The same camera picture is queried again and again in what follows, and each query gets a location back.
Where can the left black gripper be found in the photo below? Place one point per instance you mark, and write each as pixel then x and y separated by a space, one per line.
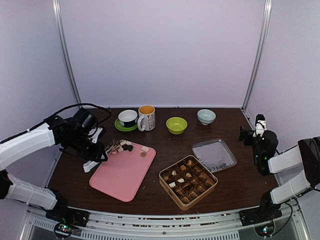
pixel 96 156

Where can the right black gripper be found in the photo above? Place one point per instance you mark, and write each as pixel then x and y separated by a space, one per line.
pixel 243 132

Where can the white metal tongs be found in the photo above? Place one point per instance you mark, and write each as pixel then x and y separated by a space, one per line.
pixel 111 148

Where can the bear print tin lid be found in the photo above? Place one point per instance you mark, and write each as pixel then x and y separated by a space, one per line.
pixel 214 154

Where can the gold chocolate tin box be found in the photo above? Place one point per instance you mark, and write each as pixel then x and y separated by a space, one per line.
pixel 198 182

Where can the speckled white heart chocolate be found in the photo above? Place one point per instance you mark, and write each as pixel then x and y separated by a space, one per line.
pixel 180 180

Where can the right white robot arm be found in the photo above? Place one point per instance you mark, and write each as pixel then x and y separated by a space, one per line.
pixel 264 144

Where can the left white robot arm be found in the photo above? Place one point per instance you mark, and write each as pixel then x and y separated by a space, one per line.
pixel 81 132

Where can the white cube chocolate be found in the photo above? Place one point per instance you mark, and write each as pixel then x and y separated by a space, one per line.
pixel 145 149

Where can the white chocolate in tin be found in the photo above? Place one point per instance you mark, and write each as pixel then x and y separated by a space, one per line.
pixel 172 185

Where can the green saucer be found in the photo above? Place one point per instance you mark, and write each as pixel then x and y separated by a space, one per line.
pixel 121 128

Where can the pink plastic tray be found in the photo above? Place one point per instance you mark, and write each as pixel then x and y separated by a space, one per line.
pixel 122 174

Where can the pale blue ceramic bowl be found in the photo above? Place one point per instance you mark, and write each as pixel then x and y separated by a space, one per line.
pixel 206 116

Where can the white dark blue bowl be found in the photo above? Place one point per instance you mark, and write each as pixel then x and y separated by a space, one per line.
pixel 128 118

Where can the white patterned mug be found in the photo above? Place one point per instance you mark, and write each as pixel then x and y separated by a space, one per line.
pixel 146 118

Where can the lime green bowl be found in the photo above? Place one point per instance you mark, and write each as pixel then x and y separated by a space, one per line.
pixel 176 125

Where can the left circuit board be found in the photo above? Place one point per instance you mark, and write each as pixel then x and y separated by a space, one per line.
pixel 63 231

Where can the circuit board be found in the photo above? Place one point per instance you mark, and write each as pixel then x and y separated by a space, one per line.
pixel 63 231
pixel 265 231

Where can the right circuit board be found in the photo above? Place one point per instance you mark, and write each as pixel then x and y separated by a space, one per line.
pixel 265 231

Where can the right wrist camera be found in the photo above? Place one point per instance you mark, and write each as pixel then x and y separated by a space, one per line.
pixel 260 125

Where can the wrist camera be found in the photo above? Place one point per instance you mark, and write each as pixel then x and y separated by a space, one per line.
pixel 260 125
pixel 95 133

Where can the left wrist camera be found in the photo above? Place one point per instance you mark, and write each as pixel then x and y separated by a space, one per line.
pixel 95 133

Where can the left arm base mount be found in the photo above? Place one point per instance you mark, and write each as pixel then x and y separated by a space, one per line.
pixel 71 217

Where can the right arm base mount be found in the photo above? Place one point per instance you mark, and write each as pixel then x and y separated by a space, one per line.
pixel 258 215

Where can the front aluminium rail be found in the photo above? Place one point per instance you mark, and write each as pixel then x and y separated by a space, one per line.
pixel 224 225

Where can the right aluminium frame post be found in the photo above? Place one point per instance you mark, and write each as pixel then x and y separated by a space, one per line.
pixel 264 30

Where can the aluminium frame post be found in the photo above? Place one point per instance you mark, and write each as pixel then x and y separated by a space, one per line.
pixel 65 53
pixel 264 30

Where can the left aluminium frame post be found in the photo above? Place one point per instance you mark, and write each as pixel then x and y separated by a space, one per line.
pixel 65 53

